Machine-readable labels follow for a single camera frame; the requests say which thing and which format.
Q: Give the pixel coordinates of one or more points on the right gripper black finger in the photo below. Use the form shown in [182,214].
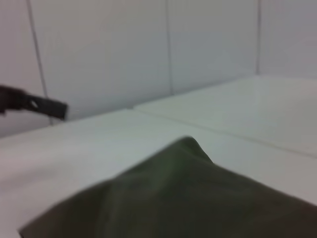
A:
[49,107]

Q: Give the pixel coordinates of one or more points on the dark green t-shirt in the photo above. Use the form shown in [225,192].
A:
[185,198]

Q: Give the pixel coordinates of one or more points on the white table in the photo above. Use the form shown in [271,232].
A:
[74,153]

